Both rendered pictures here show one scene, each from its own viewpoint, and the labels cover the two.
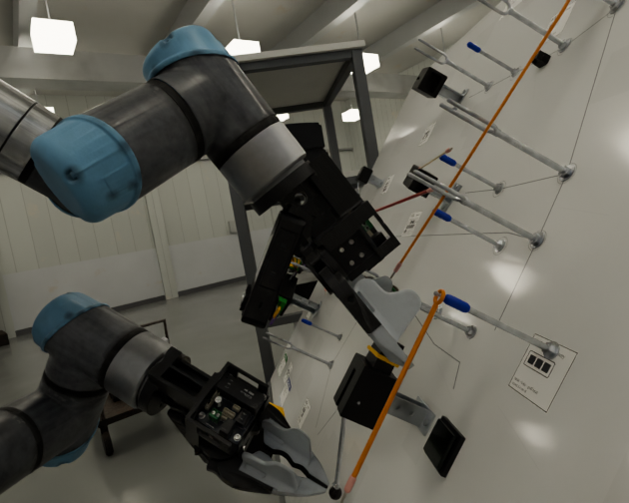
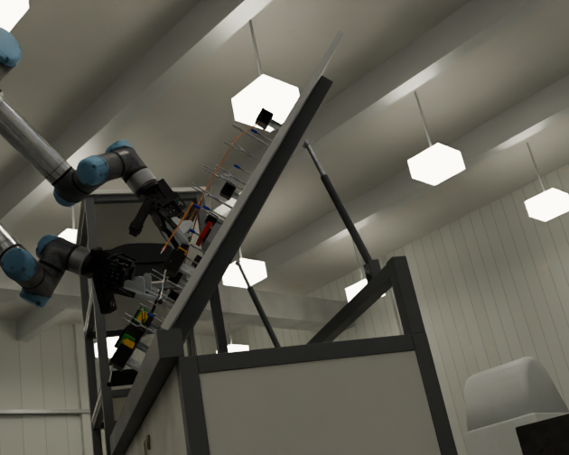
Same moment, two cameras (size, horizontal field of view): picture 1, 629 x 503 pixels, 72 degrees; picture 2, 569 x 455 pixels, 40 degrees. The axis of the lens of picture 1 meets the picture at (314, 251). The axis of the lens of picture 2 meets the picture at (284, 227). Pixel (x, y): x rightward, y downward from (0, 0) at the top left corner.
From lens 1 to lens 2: 1.83 m
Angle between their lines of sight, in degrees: 30
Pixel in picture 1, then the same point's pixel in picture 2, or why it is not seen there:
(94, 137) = (98, 159)
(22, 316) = not seen: outside the picture
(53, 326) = (49, 240)
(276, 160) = (146, 177)
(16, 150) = (60, 170)
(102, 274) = not seen: outside the picture
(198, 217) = not seen: outside the picture
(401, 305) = (186, 224)
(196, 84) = (124, 153)
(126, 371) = (80, 252)
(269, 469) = (135, 283)
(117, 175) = (103, 169)
